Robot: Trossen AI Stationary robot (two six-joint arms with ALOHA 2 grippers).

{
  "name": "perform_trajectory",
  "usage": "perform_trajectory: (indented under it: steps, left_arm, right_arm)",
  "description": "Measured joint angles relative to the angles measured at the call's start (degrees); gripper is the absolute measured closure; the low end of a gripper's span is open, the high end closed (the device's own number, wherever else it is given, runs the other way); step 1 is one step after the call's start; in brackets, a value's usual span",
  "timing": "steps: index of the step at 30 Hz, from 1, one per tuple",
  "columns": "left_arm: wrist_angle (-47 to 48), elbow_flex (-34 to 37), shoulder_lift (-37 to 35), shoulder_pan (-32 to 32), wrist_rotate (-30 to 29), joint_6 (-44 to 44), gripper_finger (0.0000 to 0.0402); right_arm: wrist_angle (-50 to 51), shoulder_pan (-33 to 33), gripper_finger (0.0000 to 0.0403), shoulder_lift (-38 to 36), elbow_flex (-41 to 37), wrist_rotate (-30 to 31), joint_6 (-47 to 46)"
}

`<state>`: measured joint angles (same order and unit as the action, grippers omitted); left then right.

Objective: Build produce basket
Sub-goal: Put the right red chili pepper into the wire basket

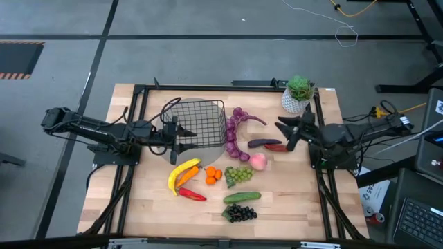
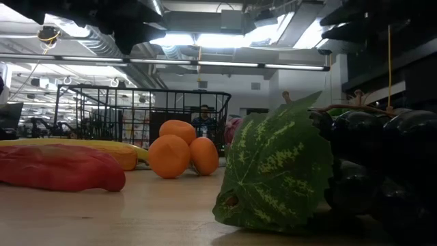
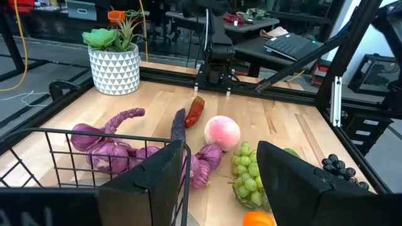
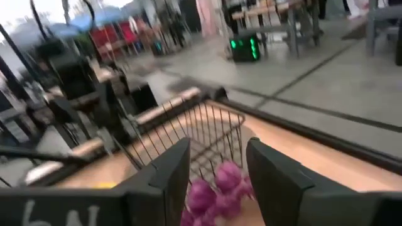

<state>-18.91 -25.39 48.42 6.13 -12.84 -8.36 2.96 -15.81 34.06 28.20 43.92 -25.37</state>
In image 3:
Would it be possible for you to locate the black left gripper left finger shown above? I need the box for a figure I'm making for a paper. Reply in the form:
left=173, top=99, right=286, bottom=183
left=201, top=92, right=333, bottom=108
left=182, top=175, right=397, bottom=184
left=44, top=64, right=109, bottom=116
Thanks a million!
left=99, top=139, right=185, bottom=226

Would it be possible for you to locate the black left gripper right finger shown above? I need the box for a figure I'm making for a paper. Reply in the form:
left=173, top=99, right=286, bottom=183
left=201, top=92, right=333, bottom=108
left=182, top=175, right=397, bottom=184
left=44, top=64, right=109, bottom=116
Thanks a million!
left=256, top=140, right=378, bottom=226

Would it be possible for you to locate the green cucumber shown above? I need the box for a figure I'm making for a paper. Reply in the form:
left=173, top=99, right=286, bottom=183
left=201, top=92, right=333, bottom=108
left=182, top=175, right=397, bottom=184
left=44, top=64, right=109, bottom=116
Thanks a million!
left=283, top=147, right=302, bottom=159

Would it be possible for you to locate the black grape bunch with leaf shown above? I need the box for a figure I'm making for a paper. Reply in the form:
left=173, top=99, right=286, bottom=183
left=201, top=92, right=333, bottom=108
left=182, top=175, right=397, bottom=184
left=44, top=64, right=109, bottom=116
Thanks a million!
left=321, top=153, right=370, bottom=191

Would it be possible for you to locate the green grape bunch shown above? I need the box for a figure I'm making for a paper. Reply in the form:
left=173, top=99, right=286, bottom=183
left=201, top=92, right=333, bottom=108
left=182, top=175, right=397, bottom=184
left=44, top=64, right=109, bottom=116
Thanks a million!
left=231, top=141, right=273, bottom=212

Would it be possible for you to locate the purple grape bunch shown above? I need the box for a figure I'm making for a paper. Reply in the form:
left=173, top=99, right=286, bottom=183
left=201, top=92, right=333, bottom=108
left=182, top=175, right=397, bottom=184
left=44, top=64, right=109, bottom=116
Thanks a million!
left=70, top=107, right=223, bottom=190

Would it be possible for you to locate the red chili pepper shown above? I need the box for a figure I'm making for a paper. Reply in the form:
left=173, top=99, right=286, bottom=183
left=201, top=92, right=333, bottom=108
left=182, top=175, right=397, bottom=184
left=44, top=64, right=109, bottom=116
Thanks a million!
left=184, top=95, right=206, bottom=129

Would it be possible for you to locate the pink peach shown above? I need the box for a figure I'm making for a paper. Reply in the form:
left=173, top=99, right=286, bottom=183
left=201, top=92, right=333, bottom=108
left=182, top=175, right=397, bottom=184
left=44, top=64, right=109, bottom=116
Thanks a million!
left=204, top=115, right=241, bottom=153

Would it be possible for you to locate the bunch of orange tomatoes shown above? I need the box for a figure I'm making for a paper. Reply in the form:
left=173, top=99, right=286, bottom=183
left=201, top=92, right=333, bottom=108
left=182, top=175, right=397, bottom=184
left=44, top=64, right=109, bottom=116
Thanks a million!
left=242, top=210, right=276, bottom=226

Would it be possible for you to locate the purple eggplant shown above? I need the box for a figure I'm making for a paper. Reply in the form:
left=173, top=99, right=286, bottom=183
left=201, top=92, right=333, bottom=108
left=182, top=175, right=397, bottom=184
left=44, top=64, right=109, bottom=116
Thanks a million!
left=170, top=107, right=187, bottom=143

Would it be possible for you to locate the black labelled drawer cabinet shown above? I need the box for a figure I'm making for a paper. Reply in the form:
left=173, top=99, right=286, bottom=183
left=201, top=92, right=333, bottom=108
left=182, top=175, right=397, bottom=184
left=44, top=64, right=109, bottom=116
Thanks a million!
left=343, top=114, right=392, bottom=155

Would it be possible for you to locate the succulent in patterned white pot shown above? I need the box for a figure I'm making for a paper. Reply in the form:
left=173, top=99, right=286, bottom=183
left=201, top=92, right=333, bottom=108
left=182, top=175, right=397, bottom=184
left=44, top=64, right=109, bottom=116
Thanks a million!
left=82, top=17, right=141, bottom=96

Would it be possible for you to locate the black open equipment box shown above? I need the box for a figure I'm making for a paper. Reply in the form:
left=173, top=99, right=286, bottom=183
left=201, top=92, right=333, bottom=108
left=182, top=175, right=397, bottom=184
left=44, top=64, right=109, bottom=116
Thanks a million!
left=347, top=53, right=398, bottom=97

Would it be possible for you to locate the open laptop with keyboard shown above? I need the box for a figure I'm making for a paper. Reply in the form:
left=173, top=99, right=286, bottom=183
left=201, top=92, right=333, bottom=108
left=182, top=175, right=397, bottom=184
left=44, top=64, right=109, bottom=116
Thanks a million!
left=263, top=32, right=325, bottom=62

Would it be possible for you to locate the black desk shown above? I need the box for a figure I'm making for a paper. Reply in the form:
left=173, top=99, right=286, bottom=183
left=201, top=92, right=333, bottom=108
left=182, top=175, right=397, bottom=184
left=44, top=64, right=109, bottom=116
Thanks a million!
left=234, top=35, right=327, bottom=78

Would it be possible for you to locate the beige cloth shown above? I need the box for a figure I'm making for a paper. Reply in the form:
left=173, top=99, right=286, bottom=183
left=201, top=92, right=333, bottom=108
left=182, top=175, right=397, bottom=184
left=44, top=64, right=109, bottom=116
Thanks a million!
left=259, top=26, right=289, bottom=40

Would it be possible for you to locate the grey table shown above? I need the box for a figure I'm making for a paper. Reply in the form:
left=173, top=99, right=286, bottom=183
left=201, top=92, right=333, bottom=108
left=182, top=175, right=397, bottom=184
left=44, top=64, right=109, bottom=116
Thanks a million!
left=165, top=11, right=281, bottom=35

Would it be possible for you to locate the orange plastic object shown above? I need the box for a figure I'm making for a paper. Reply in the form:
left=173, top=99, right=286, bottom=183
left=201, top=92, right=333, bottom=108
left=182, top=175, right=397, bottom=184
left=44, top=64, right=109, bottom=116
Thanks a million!
left=107, top=9, right=127, bottom=25

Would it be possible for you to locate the green crumpled object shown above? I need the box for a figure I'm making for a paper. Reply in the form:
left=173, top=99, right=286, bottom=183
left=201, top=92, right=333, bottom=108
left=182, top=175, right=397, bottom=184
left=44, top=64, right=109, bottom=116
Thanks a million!
left=246, top=8, right=271, bottom=21

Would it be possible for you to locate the red object on table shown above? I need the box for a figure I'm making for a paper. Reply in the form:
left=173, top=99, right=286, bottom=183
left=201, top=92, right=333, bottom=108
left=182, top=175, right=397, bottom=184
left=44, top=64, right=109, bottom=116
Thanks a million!
left=222, top=13, right=246, bottom=26

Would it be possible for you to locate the grey storage bin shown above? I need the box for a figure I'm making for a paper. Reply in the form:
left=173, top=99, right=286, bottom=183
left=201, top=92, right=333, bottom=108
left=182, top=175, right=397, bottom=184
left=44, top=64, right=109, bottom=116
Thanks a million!
left=65, top=0, right=98, bottom=22

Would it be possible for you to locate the red crate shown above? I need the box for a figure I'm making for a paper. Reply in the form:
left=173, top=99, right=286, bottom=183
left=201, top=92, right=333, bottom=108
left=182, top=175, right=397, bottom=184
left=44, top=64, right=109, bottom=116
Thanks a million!
left=6, top=0, right=36, bottom=14

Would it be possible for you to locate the black wire basket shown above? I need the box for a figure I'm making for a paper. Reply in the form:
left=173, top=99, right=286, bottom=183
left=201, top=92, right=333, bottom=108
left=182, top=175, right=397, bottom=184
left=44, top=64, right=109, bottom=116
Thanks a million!
left=0, top=127, right=192, bottom=226

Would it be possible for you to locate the silver frame bracket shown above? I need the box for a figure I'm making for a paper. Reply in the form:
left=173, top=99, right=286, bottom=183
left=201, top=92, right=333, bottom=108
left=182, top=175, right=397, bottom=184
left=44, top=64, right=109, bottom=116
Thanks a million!
left=330, top=75, right=344, bottom=127

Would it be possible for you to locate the yellow power plug cable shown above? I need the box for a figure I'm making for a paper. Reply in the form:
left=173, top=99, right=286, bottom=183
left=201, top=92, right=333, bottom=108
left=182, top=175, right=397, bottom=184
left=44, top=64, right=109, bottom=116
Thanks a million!
left=286, top=70, right=306, bottom=83

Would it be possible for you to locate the black frame clamp handle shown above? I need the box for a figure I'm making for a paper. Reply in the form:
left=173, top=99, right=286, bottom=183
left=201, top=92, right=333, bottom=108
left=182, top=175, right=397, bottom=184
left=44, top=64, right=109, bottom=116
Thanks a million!
left=48, top=79, right=81, bottom=102

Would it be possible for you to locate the white thin cable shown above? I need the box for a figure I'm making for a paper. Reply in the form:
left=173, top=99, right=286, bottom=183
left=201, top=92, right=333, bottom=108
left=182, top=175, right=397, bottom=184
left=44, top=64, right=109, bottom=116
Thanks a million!
left=0, top=90, right=52, bottom=108

